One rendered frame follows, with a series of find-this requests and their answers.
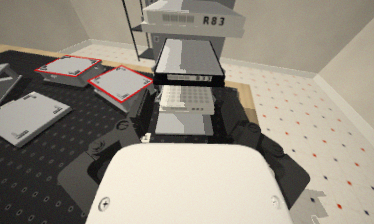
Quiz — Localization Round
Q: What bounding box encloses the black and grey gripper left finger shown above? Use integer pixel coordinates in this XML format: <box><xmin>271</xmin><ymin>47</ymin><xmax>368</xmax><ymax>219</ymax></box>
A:
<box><xmin>57</xmin><ymin>88</ymin><xmax>154</xmax><ymax>217</ymax></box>

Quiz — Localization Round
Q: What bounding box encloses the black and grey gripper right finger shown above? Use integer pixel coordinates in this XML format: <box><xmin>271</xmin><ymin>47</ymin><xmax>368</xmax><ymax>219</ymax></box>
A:
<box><xmin>221</xmin><ymin>92</ymin><xmax>310</xmax><ymax>210</ymax></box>

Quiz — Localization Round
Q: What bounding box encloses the grey plate rack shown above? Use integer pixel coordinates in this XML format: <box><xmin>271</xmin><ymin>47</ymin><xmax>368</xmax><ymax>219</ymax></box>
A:
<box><xmin>150</xmin><ymin>0</ymin><xmax>236</xmax><ymax>135</ymax></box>

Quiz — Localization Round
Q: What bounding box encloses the white multi-well plate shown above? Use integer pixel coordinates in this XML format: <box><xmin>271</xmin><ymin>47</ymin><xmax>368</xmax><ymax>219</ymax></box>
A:
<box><xmin>159</xmin><ymin>85</ymin><xmax>214</xmax><ymax>115</ymax></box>
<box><xmin>141</xmin><ymin>0</ymin><xmax>246</xmax><ymax>38</ymax></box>

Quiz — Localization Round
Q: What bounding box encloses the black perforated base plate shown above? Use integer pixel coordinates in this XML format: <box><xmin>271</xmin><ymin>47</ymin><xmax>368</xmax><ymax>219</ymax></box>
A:
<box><xmin>0</xmin><ymin>50</ymin><xmax>238</xmax><ymax>224</ymax></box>

